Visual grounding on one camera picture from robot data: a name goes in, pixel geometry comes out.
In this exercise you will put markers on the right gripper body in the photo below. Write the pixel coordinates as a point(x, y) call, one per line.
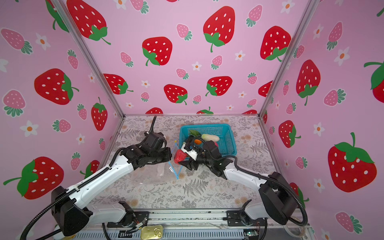
point(201, 160)

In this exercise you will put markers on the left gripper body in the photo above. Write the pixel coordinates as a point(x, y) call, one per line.
point(163, 156)

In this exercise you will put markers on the teal plastic basket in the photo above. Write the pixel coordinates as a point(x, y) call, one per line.
point(227, 144)

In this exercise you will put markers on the clear zip top bag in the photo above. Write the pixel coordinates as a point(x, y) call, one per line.
point(156, 178)

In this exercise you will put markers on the red toy pepper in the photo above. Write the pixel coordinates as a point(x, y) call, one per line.
point(180, 156)

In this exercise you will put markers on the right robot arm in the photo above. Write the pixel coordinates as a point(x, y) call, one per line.
point(279, 200)

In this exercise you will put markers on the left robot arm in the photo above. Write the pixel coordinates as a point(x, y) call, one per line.
point(70, 207)

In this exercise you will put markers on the orange toy fruit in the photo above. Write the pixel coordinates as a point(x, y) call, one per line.
point(198, 141)

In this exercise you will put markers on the green leafy vegetable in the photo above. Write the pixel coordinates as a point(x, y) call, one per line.
point(194, 133)

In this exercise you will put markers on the gold tin can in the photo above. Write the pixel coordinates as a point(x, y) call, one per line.
point(152, 232)

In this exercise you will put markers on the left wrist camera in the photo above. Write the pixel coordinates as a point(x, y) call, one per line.
point(156, 141)

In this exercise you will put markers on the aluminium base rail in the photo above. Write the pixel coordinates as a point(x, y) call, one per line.
point(218, 224)

